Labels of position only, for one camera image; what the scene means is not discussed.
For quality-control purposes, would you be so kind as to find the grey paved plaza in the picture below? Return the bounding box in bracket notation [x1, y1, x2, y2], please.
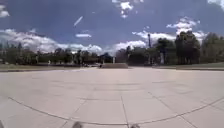
[0, 67, 224, 128]

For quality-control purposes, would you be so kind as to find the tall pole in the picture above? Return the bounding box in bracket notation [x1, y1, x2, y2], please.
[147, 33, 152, 66]

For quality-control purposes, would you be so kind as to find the row of trees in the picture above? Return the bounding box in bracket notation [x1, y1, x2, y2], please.
[0, 30, 224, 66]

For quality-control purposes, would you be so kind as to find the grass strip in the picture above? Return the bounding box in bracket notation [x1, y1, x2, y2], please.
[0, 63, 81, 73]

